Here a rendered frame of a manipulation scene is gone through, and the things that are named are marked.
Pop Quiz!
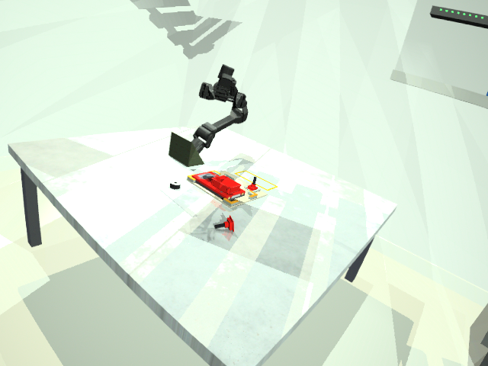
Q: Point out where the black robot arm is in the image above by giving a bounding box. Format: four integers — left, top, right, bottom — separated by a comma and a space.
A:
191, 64, 248, 154

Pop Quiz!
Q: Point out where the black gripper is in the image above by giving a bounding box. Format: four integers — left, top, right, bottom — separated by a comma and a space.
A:
199, 82, 246, 109

